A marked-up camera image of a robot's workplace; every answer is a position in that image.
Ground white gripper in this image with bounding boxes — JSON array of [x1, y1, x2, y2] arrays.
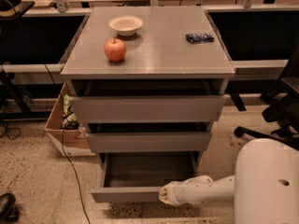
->
[[159, 181, 185, 206]]

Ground grey bottom drawer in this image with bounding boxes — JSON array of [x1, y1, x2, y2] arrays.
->
[[92, 151, 199, 203]]

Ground grey drawer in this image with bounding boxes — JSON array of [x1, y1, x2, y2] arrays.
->
[[92, 151, 199, 203], [70, 95, 225, 123], [86, 122, 211, 153]]

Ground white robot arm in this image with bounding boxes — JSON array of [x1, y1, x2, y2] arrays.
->
[[159, 138, 299, 224]]

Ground grey middle drawer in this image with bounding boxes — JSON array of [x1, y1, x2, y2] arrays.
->
[[86, 122, 211, 153]]

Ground grey top drawer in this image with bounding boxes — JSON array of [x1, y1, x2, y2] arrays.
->
[[70, 95, 225, 123]]

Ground grey drawer cabinet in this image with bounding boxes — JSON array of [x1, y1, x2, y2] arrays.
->
[[62, 7, 235, 170]]

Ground cardboard box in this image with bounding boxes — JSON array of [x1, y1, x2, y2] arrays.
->
[[44, 84, 93, 156]]

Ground green chip bag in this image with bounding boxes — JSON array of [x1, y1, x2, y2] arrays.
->
[[62, 94, 78, 130]]

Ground black office chair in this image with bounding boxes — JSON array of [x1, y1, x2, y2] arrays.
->
[[234, 47, 299, 149]]

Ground red apple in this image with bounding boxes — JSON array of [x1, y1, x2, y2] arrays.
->
[[104, 38, 126, 63]]

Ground dark blue snack packet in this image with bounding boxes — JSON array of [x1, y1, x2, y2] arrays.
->
[[185, 33, 214, 44]]

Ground black shoe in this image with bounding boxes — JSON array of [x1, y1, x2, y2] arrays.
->
[[0, 193, 20, 223]]

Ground white bowl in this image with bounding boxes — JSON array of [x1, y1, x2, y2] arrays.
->
[[108, 16, 143, 36]]

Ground black floor cable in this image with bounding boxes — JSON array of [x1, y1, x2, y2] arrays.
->
[[43, 63, 92, 224]]

